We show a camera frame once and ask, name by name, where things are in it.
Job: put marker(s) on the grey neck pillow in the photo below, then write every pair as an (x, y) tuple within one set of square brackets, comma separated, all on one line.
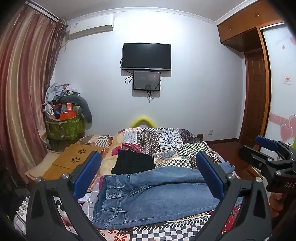
[(86, 109)]

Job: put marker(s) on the pile of clothes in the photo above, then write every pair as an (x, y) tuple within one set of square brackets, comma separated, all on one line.
[(59, 91)]

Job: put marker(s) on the black folded garment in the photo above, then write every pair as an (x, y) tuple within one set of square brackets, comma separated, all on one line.
[(133, 163)]

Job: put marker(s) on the small black monitor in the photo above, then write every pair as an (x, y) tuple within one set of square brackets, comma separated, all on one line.
[(146, 80)]

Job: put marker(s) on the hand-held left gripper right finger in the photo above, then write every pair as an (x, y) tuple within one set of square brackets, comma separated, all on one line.
[(209, 172)]

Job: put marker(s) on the white air conditioner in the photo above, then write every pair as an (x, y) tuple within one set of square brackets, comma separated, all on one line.
[(91, 25)]

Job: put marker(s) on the black wall television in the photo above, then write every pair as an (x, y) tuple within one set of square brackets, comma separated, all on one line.
[(146, 56)]

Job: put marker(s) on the patchwork quilt bed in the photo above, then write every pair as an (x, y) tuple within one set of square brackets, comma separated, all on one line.
[(166, 143)]

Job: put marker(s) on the orange box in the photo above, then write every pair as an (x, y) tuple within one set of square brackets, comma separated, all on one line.
[(67, 115)]

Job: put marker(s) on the small red box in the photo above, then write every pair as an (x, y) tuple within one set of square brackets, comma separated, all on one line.
[(69, 107)]

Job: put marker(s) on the brown wooden door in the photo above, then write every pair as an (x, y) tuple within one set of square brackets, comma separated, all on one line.
[(253, 99)]

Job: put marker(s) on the striped maroon curtain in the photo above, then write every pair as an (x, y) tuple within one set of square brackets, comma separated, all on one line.
[(23, 92)]

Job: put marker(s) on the white wardrobe sliding door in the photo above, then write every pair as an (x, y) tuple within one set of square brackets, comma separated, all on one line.
[(281, 104)]

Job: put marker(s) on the wooden lap desk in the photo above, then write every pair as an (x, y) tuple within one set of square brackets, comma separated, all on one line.
[(71, 157)]

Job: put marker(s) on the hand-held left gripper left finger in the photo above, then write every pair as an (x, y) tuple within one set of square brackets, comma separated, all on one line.
[(89, 171)]

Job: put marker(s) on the white crumpled cloth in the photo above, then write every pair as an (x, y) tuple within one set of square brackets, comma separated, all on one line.
[(83, 198)]

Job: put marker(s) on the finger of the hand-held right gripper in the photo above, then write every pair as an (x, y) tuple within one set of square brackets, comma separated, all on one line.
[(254, 157), (266, 141)]

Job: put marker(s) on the green fabric basket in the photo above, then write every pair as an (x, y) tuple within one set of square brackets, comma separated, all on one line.
[(63, 128)]

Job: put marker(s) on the blue denim pants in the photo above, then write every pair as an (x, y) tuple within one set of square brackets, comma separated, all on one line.
[(148, 194)]

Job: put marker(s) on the person's right hand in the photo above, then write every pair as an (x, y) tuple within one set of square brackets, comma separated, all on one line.
[(275, 205)]

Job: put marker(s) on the wooden bed post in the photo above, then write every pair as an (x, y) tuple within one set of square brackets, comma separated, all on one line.
[(200, 136)]

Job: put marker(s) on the wooden overhead cabinet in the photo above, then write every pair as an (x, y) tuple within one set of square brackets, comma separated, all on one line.
[(240, 27)]

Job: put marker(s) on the white switch plate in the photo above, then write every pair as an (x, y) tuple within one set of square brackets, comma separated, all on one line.
[(286, 80)]

